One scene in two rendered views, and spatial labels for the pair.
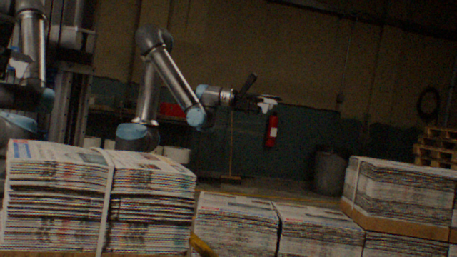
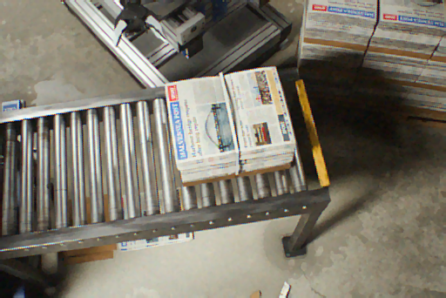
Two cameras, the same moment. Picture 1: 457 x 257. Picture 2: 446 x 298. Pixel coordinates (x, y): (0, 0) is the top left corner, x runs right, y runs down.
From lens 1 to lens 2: 1.33 m
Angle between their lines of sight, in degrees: 64
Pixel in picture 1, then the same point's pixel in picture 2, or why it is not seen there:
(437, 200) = not seen: outside the picture
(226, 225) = (332, 21)
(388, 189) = not seen: outside the picture
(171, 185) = (278, 148)
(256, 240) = (356, 30)
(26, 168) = (186, 164)
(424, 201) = not seen: outside the picture
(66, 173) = (210, 159)
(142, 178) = (258, 151)
